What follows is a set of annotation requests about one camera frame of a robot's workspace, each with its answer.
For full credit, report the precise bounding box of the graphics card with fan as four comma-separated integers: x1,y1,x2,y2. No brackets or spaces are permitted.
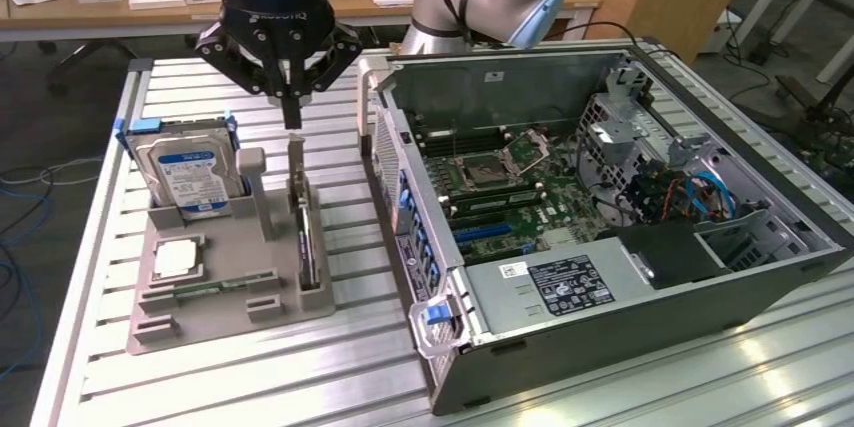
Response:
284,132,329,298

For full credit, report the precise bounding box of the hard disk with blue rails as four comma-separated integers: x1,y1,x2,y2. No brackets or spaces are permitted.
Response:
113,113,243,222

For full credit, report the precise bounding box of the black office chair base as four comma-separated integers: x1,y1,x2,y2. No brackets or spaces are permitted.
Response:
36,36,201,98

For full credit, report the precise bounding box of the black RAM slot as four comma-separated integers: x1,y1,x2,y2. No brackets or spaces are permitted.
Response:
421,134,505,148
425,142,509,157

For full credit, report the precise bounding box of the CPU socket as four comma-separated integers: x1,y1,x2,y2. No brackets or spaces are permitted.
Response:
451,151,516,194

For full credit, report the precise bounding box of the metal socket cover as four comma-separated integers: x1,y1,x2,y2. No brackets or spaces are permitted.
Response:
500,127,556,169

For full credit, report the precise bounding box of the installed green RAM stick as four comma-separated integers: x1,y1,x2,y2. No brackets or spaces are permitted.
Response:
455,196,543,215

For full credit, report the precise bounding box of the silver CPU chip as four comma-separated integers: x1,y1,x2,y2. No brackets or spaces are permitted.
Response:
151,240,201,278

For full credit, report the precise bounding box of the green motherboard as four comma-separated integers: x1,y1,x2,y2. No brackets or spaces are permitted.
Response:
411,119,632,268

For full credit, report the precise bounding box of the blue expansion slot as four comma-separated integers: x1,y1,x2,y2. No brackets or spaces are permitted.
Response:
452,221,520,244

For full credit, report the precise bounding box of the metal drive cage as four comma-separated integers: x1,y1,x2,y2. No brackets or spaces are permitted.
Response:
576,64,726,188

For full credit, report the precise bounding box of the loose green RAM stick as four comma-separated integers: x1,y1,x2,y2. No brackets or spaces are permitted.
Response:
171,279,252,299

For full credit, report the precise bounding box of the silver chipset heatsink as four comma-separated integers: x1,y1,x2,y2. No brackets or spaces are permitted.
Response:
540,226,590,251

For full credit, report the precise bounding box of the grey parts rack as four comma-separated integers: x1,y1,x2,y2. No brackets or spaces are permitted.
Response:
124,146,339,357

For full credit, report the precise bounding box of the grey power supply unit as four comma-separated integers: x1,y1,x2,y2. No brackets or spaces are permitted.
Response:
461,238,662,339

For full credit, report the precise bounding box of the black plastic shroud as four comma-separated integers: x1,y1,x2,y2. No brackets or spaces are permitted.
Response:
612,223,734,291

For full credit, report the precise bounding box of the open dark PC case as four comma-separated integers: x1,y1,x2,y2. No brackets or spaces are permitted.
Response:
356,35,854,417

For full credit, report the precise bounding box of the black floor equipment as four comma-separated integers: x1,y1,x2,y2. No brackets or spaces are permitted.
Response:
772,71,854,148

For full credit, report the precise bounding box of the grey disk bay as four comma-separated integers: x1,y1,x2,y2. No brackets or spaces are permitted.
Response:
692,206,839,273

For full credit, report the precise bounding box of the white floor cable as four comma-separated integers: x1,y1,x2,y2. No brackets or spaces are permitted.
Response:
0,156,101,187

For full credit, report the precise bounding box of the black table cable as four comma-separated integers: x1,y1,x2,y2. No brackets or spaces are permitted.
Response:
546,20,688,66

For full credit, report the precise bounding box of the red wire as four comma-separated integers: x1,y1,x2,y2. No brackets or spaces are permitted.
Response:
656,179,692,222

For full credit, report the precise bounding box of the blue floor cable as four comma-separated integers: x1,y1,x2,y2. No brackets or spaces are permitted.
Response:
0,185,58,378

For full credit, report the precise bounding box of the blue wire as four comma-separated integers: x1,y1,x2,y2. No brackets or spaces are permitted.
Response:
690,172,738,222

